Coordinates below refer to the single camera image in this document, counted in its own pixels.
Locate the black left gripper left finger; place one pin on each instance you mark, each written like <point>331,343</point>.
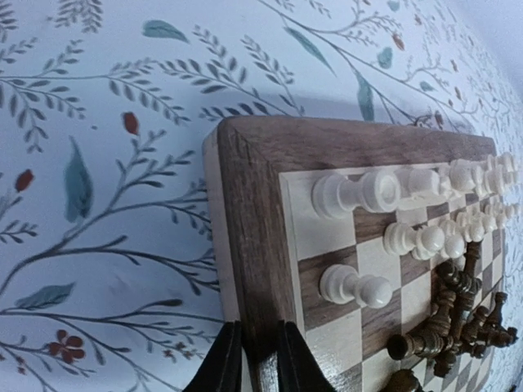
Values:
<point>221,370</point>

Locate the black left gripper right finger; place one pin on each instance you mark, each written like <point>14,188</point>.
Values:
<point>296,365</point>

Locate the white chess pawn front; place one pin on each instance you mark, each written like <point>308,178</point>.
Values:
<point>341,284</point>

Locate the white chess pawn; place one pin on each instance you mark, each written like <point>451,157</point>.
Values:
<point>400,239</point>
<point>341,284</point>

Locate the wooden chess board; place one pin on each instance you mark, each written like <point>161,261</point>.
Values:
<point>272,246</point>

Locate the pile of dark chess pieces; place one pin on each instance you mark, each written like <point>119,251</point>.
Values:
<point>452,349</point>

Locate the white chess rook corner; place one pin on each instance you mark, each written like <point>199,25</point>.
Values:
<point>335,195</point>

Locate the row of white chess pieces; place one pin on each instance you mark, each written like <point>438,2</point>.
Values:
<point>447,185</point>

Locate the floral patterned table mat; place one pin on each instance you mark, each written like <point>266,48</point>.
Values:
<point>107,271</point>

